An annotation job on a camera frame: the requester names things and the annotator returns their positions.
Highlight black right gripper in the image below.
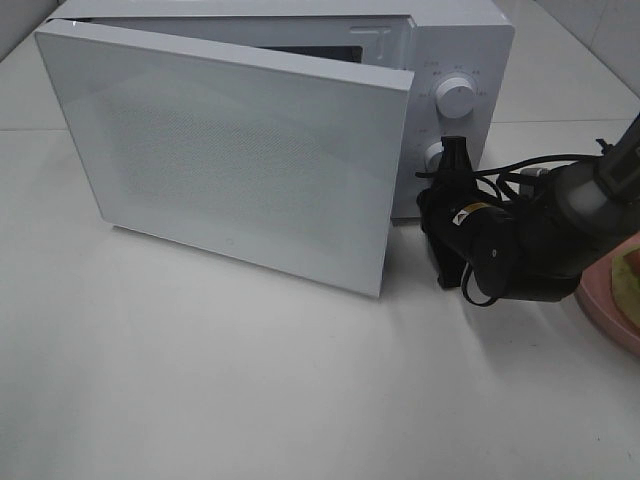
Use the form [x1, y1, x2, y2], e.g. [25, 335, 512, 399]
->
[417, 136, 503, 290]

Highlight white microwave door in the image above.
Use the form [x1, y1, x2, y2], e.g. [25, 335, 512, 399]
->
[35, 20, 413, 297]

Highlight pink plate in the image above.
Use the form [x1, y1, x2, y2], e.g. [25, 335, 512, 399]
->
[575, 234, 639, 358]

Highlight sandwich with tomato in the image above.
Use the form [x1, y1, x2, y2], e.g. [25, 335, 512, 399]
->
[611, 246, 639, 327]

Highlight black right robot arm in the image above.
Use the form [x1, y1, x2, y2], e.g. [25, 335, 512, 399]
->
[416, 121, 639, 307]

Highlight lower white timer knob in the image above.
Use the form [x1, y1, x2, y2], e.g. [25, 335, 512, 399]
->
[423, 141, 444, 173]

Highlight upper white power knob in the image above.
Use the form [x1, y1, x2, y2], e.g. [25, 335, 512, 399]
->
[434, 74, 476, 119]

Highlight white microwave oven body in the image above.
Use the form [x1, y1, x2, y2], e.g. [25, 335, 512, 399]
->
[36, 1, 514, 222]

